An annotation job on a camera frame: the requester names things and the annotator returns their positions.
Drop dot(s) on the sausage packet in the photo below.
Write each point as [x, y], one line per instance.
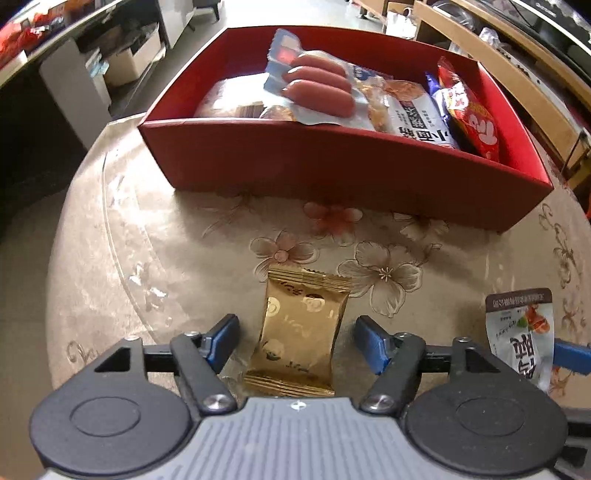
[318, 85]

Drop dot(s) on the grey sofa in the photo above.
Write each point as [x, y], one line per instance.
[207, 7]

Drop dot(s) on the black television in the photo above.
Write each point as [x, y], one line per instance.
[554, 21]

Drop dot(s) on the white storage box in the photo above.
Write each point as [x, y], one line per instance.
[134, 57]

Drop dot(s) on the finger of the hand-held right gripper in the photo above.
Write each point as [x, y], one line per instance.
[572, 356]

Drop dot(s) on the round pastry clear packet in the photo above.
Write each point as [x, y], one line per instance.
[221, 99]

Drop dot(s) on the gold foil snack packet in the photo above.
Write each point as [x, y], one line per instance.
[295, 332]

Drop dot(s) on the white plastic bag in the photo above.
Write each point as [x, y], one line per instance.
[400, 21]

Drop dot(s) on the pile of red packets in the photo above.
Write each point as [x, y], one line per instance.
[21, 39]

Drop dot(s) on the dark long side cabinet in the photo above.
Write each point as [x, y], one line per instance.
[46, 92]

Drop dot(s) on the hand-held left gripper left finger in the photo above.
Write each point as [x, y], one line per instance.
[224, 339]

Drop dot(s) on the blue foil snack packet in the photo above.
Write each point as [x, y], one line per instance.
[433, 87]

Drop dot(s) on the red orange snack packet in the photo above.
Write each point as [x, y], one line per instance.
[475, 124]

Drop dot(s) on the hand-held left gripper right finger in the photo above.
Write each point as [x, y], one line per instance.
[371, 346]

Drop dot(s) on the clear bag of golden snacks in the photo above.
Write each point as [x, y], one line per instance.
[411, 117]

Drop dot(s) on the white container blue latch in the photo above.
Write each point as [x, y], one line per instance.
[94, 69]

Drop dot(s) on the wooden television stand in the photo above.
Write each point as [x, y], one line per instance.
[531, 78]

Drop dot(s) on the crinkled plastic bag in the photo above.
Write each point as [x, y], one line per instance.
[490, 38]

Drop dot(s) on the red cardboard box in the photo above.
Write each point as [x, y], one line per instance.
[323, 157]

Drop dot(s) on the silver grey snack pouch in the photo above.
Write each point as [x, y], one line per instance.
[521, 344]

